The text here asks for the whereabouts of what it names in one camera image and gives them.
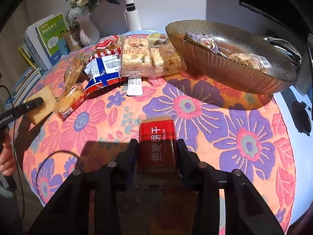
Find dark grey object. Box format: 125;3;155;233
264;37;304;66

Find red biscuit packet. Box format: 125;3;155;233
139;120;177;175

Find gold label nougat packet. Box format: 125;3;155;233
119;37;155;77

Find red and white bread packet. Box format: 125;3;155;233
94;35;123;57

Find stack of lying books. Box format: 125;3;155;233
10;66;44;104

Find clear cookie packet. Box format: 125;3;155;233
228;52;271;73

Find red edged cake packet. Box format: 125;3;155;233
57;83;86;121

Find green cover book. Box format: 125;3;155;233
35;13;71;57

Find row of standing books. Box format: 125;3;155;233
18;24;53;71

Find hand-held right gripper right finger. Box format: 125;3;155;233
177;139;285;235

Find black round object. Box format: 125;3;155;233
291;101;313;136

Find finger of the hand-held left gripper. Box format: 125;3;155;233
15;97;44;115

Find white sachet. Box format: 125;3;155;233
127;77;143;96

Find clear yellow cracker packet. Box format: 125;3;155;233
147;33;169;47

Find clear toast packet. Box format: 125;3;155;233
27;86;57;125

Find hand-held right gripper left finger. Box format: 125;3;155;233
28;139;141;235

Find brown bread roll packet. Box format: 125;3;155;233
64;57;84;90

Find black cable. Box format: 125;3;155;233
0;86;25;222
36;150;82;196

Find black monitor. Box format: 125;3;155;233
238;0;313;40

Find purple snack packet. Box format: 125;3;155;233
184;32;222;54

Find brown wicker basket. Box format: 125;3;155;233
165;21;306;95

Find floral tablecloth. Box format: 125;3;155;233
22;33;296;226

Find white ribbed vase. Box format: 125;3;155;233
78;13;101;48

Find blue and white snack packet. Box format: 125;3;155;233
84;55;128;93

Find person's left hand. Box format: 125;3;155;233
0;141;17;177

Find clear nougat packet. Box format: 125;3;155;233
150;46;186;77

